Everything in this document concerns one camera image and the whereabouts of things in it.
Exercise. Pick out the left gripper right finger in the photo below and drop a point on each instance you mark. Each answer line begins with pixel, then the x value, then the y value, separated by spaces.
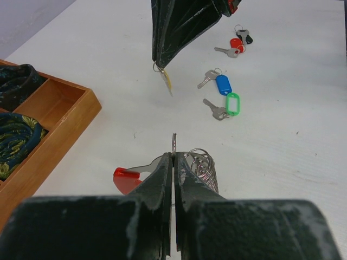
pixel 209 226

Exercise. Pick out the key with green tag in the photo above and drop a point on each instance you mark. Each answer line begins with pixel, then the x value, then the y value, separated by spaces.
pixel 231 108

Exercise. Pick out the wooden compartment tray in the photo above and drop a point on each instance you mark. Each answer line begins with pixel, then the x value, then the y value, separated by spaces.
pixel 64 109

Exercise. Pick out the key with blue tag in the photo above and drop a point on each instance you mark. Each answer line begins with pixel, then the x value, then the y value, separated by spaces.
pixel 222 82

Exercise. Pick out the key with black tag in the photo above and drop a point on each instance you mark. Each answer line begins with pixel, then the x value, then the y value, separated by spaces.
pixel 243 35

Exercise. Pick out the key with red tag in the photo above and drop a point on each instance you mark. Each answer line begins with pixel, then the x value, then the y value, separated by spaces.
pixel 236 48

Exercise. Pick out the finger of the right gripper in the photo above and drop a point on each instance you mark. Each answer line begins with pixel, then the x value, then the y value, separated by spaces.
pixel 158 12
pixel 182 21

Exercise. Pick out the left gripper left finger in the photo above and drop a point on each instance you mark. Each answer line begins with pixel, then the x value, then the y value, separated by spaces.
pixel 134 226

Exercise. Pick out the rolled dark tie centre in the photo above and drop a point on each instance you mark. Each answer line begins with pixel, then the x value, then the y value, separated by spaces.
pixel 17 84

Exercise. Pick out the key with yellow tag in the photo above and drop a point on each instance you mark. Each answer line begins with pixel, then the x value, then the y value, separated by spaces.
pixel 164 76

